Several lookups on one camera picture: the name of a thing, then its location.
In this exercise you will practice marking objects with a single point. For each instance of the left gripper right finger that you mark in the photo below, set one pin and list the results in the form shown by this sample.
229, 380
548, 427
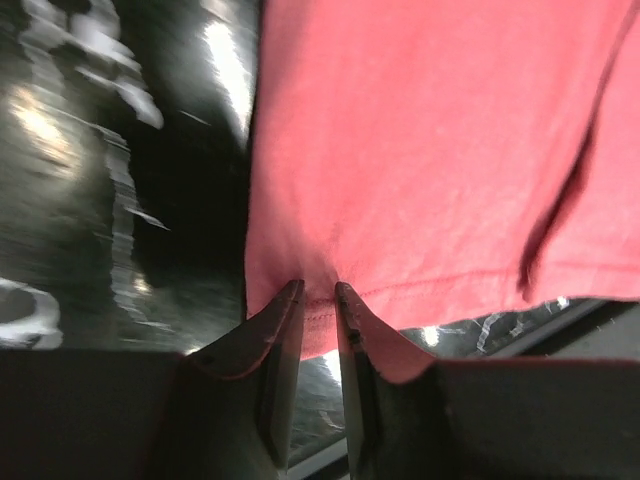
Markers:
411, 415

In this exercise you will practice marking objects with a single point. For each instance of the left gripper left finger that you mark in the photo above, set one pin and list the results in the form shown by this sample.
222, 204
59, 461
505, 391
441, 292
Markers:
223, 411

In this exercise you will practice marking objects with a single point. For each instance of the salmon pink t shirt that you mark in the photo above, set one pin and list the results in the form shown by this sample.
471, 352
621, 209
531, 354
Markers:
447, 159

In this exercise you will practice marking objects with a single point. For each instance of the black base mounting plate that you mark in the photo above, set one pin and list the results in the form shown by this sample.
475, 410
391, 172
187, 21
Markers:
563, 328

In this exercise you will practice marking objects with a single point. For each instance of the black marble pattern mat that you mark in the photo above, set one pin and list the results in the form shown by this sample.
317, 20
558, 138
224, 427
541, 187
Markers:
126, 155

